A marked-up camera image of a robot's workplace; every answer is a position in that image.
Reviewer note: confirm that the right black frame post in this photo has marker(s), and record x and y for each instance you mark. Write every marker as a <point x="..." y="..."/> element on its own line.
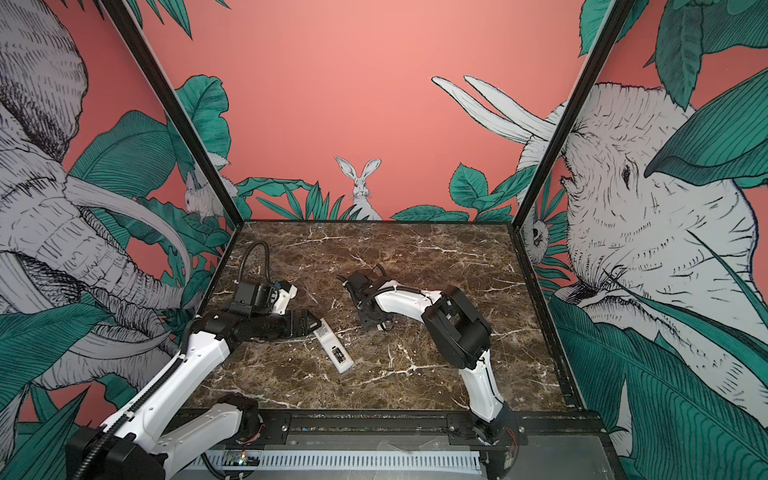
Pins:
<point x="608" y="33"/>

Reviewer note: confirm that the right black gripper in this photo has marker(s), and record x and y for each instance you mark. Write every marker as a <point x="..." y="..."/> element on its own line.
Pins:
<point x="364" y="320"/>

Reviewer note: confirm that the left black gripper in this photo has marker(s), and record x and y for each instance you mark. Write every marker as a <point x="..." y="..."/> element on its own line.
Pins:
<point x="291" y="329"/>

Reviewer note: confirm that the black frame post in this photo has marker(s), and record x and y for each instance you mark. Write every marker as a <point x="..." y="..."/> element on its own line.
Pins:
<point x="128" y="28"/>
<point x="608" y="33"/>

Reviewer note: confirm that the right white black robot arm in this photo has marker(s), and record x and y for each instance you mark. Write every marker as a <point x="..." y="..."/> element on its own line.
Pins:
<point x="460" y="332"/>

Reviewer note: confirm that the white remote control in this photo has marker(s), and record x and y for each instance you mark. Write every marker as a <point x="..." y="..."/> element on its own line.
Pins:
<point x="332" y="346"/>

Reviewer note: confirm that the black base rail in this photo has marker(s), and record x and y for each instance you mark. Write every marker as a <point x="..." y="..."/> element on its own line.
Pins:
<point x="460" y="426"/>

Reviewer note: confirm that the white vented cable duct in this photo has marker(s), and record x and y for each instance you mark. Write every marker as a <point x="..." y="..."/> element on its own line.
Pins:
<point x="467" y="462"/>

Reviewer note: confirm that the left black frame post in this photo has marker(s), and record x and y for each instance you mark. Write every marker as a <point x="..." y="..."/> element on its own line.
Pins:
<point x="128" y="28"/>

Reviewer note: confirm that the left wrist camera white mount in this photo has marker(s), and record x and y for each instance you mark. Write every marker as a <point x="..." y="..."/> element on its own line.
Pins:
<point x="284" y="292"/>

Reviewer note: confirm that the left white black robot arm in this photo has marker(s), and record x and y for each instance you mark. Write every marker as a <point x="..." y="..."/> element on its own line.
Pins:
<point x="134" y="443"/>

